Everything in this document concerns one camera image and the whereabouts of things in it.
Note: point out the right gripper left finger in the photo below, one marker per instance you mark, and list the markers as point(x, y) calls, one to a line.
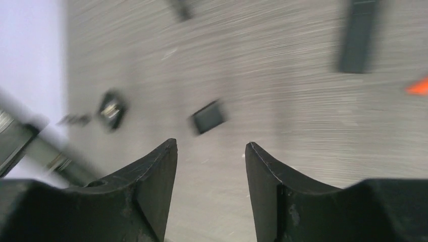
point(130, 204)

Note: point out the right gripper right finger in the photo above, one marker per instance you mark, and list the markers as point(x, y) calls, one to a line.
point(290, 206)

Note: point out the plain black remote control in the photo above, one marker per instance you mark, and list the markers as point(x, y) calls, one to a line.
point(356, 43)

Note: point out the orange battery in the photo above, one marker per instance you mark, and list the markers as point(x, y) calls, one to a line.
point(419, 88)

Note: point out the black music stand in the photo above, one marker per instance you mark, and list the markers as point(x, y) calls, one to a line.
point(182, 9)

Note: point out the black square frame box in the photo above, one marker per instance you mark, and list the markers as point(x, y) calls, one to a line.
point(112, 109)

